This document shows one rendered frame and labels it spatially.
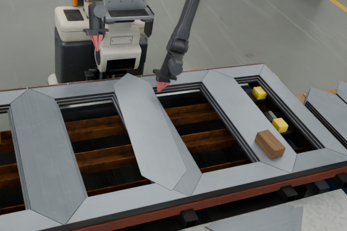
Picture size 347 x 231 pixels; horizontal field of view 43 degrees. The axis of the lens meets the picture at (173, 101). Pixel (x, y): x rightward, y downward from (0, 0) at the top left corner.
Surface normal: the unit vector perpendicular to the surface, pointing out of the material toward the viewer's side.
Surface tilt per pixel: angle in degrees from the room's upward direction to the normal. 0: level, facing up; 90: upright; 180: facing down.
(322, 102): 0
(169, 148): 0
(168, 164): 0
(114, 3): 90
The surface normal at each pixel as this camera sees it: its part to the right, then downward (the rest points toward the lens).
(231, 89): 0.15, -0.79
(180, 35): 0.28, 0.41
